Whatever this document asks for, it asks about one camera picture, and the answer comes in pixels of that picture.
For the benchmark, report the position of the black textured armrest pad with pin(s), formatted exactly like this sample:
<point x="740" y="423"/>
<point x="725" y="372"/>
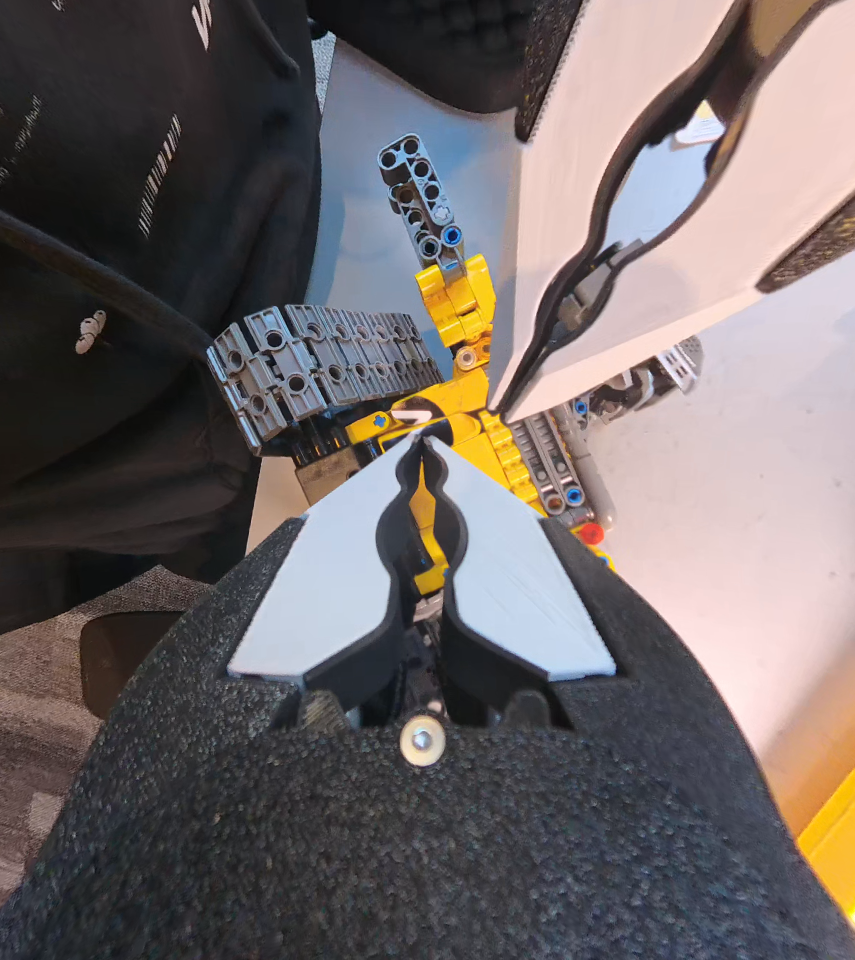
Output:
<point x="435" y="52"/>

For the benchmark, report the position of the yellow tracked brick vehicle model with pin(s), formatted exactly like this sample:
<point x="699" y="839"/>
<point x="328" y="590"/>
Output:
<point x="457" y="300"/>

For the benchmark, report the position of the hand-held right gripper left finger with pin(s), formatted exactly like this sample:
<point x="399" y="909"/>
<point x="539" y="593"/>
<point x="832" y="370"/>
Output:
<point x="315" y="592"/>

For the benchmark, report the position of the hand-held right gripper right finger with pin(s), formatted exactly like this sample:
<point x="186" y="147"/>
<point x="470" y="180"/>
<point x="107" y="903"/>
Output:
<point x="525" y="592"/>

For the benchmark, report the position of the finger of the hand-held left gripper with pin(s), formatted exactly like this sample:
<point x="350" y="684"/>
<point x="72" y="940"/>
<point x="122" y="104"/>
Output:
<point x="772" y="187"/>
<point x="562" y="187"/>

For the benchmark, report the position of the grey brick power module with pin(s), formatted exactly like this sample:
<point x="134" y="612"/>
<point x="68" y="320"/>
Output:
<point x="667" y="367"/>

